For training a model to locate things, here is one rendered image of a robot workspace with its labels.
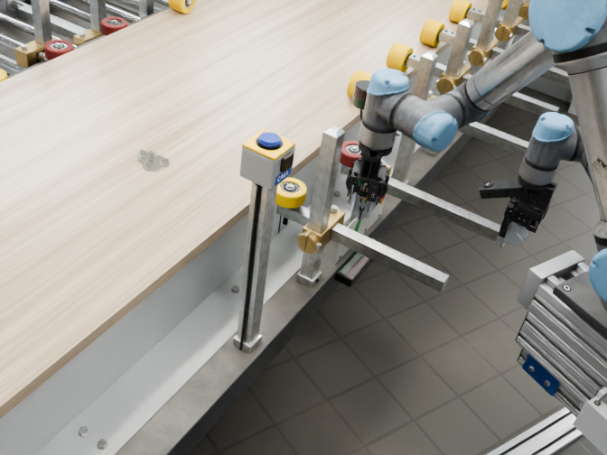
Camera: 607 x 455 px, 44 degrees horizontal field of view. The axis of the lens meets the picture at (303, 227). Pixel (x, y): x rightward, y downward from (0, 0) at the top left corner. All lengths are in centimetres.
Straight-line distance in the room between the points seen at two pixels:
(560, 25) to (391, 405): 161
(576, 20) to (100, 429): 115
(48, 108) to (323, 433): 125
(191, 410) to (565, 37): 96
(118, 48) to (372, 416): 138
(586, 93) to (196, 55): 137
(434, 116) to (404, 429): 130
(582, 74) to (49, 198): 110
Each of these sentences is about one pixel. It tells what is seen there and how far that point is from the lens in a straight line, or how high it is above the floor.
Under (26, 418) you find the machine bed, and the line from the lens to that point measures 150.
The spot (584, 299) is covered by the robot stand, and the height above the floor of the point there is 104.
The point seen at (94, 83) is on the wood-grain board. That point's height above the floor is 90.
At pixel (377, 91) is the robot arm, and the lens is 145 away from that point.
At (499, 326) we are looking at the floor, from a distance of 289.
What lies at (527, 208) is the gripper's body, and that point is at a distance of 176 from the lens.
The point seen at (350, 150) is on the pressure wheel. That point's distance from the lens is 192.
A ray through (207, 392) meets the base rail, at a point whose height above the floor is 70.
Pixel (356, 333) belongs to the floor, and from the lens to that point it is 269.
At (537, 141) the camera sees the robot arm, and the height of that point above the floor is 113.
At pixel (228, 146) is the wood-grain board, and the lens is 187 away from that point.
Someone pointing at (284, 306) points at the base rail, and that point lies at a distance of 174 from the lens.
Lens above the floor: 192
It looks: 39 degrees down
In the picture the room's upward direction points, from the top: 9 degrees clockwise
